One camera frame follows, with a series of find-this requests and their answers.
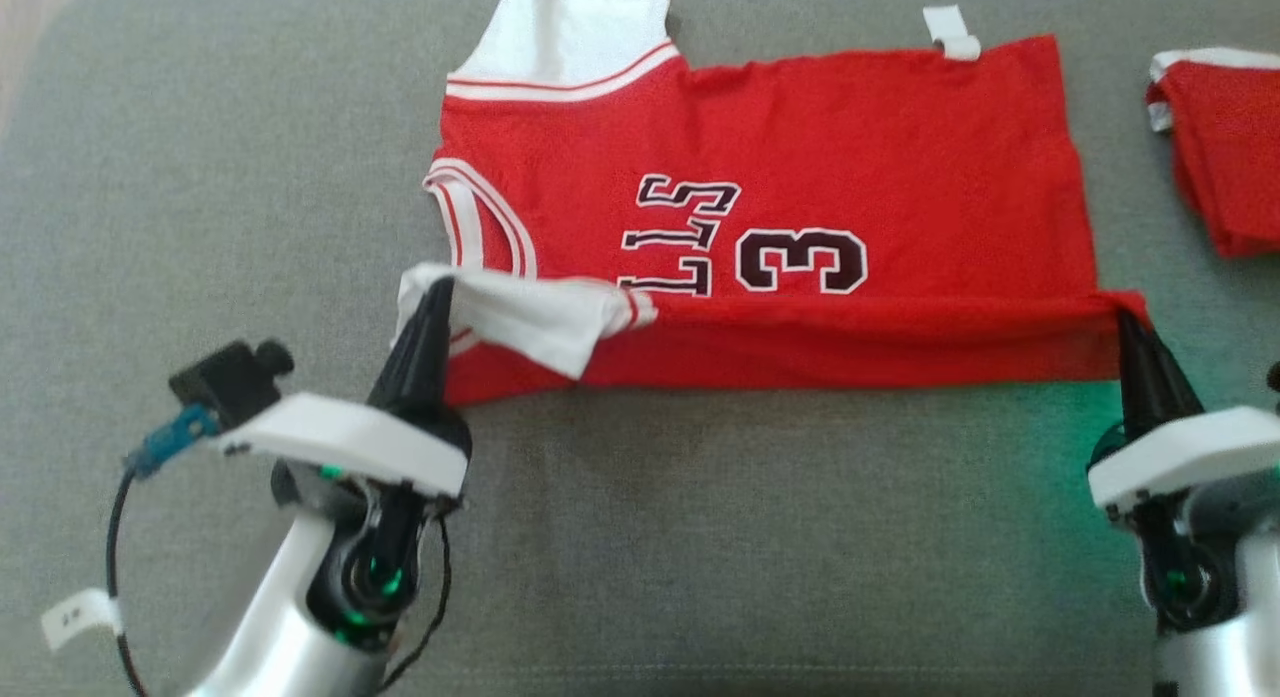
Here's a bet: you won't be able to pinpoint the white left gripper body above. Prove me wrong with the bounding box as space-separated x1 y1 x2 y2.
220 394 471 518

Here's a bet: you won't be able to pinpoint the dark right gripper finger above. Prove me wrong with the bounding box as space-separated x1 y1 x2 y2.
1115 310 1204 443

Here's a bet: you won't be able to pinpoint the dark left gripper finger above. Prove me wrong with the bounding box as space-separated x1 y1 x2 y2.
367 277 456 413

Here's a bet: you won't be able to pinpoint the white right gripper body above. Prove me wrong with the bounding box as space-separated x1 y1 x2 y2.
1088 407 1280 523

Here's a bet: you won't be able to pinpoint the red shorts white stripe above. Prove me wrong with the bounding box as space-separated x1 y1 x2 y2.
1145 47 1280 260

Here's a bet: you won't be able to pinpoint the red basketball jersey white sleeves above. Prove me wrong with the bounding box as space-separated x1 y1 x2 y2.
397 0 1151 406

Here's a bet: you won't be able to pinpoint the large grey sofa seat cushion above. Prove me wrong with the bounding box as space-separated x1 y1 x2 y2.
0 0 1280 697

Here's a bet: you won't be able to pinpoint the blue left camera connector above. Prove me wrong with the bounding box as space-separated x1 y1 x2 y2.
125 405 221 478

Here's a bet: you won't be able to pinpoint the white cable label tag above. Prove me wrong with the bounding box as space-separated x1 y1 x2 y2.
42 589 123 650

